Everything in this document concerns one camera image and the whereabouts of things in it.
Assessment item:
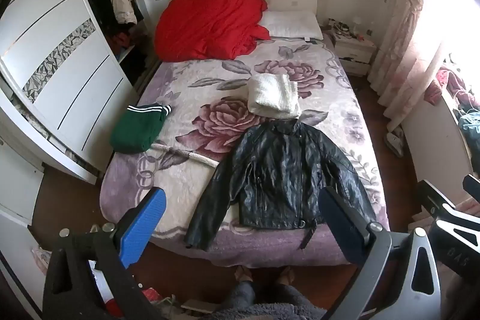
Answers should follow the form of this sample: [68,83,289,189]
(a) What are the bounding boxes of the white pillow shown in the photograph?
[259,10,324,41]

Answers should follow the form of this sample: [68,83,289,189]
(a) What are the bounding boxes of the white stick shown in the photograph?
[151,142,220,168]

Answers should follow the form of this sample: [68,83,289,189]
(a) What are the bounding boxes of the black leather jacket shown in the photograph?
[184,118,377,251]

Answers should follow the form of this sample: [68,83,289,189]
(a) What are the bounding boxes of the person's grey fleece clothing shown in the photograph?
[212,282,328,320]

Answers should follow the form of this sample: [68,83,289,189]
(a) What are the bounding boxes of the green garment with white stripes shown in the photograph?
[109,103,173,155]

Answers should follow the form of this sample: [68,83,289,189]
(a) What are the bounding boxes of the white sliding wardrobe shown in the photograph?
[0,0,160,186]

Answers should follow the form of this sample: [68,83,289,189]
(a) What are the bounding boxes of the white cabinet panel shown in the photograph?
[0,138,46,309]

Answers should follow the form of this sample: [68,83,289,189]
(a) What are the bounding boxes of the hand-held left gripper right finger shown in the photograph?
[318,187,442,320]

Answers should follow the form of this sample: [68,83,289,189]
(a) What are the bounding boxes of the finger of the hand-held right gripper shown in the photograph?
[463,173,480,195]
[415,178,458,216]

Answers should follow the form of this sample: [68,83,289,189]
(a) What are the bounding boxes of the white nightstand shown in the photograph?
[333,34,377,78]

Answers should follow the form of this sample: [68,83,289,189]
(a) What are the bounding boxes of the white fluffy folded garment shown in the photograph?
[247,73,302,119]

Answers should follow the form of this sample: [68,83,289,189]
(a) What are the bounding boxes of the pink patterned curtain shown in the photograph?
[368,0,432,131]

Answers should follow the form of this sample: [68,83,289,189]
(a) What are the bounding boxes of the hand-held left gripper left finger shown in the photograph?
[43,188,167,320]

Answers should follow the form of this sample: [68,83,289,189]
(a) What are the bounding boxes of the white shoes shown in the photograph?
[383,126,406,158]

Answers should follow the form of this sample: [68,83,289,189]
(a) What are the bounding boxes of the maroon garment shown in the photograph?
[424,66,471,108]

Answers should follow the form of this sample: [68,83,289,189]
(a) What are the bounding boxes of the teal garment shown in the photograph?
[457,109,480,141]

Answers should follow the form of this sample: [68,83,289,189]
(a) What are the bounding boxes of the red quilt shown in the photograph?
[154,0,271,61]

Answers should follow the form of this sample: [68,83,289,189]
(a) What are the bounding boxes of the red bag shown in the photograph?
[143,287,163,303]

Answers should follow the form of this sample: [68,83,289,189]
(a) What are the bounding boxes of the tan slipper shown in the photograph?
[275,265,297,285]
[234,265,255,284]

